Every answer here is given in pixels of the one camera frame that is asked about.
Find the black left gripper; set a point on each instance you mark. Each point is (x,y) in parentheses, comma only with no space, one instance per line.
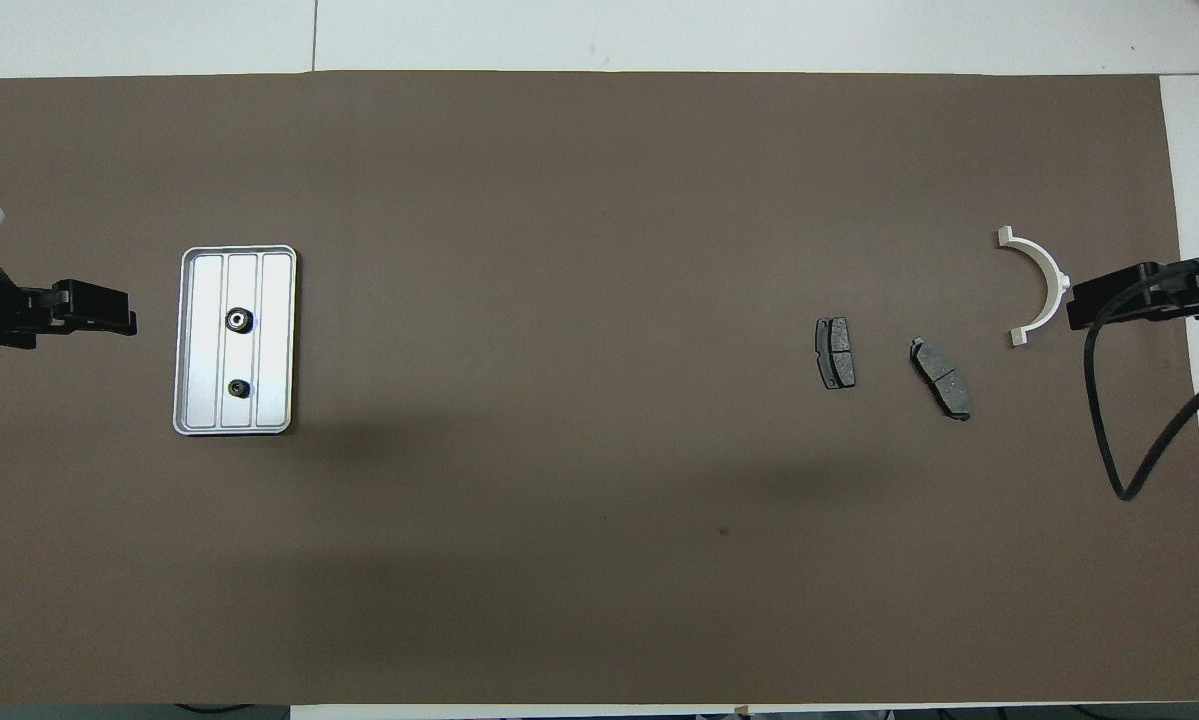
(47,312)

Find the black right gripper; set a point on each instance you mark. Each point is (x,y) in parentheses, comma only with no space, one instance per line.
(1159,295)

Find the black bearing gear silver centre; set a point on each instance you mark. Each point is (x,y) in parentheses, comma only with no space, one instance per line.
(238,319)

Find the small black bearing gear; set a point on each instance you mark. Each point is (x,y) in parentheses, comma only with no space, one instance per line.
(240,388)

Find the silver metal compartment tray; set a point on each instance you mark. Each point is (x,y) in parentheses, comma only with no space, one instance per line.
(269,350)

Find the long dark grey brake pad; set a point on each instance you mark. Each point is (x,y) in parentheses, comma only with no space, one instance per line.
(940,378)

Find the short dark grey brake pad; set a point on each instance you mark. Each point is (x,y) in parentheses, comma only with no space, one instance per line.
(836,355)

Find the brown table mat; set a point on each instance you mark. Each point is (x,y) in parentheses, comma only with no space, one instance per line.
(579,620)

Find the white semicircular plastic bracket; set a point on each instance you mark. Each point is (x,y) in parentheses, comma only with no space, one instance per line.
(1034,255)

